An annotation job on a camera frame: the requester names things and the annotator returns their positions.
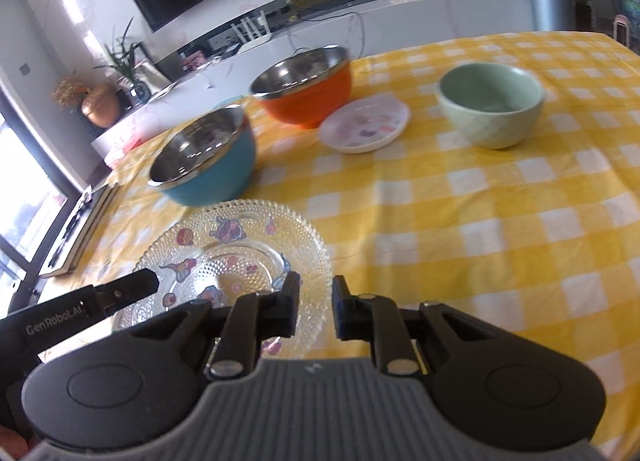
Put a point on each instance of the blue orange steel bowls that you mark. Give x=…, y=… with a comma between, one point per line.
x=310, y=91

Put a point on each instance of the silver trash can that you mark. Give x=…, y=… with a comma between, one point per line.
x=550, y=3

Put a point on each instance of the pink box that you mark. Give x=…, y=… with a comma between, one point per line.
x=125, y=148

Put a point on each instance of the white television cabinet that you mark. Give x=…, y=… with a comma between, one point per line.
x=400, y=26

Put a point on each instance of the clear glass cartoon plate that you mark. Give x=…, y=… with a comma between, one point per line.
x=225, y=251

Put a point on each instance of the copper vase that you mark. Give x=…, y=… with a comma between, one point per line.
x=101, y=108

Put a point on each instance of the large water bottle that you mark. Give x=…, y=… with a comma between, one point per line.
x=631, y=1

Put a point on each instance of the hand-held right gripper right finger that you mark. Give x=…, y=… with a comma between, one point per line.
x=342, y=303

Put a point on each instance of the yellow checked tablecloth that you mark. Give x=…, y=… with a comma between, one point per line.
x=475, y=241

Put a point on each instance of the small green potted plant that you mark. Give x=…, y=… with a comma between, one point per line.
x=127, y=66

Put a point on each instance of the black notebook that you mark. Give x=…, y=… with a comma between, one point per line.
x=70, y=226
x=87, y=236

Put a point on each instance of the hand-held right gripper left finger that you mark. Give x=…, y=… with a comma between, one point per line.
x=290, y=298

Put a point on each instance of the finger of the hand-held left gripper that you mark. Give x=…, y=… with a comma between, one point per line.
x=127, y=287

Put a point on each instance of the pink and white heater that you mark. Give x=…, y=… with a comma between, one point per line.
x=621, y=31

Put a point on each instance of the dried flower bunch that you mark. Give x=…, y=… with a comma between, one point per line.
x=70, y=91

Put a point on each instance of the blue steel bowl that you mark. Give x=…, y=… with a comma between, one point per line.
x=215, y=166

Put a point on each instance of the white printed plastic plate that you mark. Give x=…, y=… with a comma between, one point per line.
x=365, y=123

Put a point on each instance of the white router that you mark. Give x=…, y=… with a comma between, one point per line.
x=252, y=31

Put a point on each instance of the green ceramic bowl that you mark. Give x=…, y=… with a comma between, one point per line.
x=492, y=106

